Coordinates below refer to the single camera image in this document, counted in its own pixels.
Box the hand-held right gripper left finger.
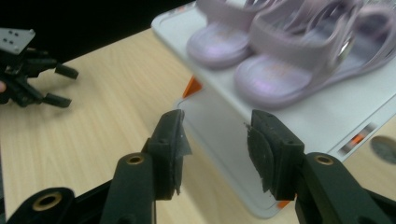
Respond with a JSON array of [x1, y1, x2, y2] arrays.
[[141, 108, 192, 201]]

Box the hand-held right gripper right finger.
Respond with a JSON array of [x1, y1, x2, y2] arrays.
[[247, 109, 306, 202]]

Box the white shoe box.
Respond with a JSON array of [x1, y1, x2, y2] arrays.
[[150, 1, 396, 218]]

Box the purple sandal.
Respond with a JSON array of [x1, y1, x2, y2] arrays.
[[186, 0, 272, 70], [233, 0, 396, 110]]

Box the dark round table grommet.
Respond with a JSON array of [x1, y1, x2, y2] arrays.
[[369, 135, 396, 165]]

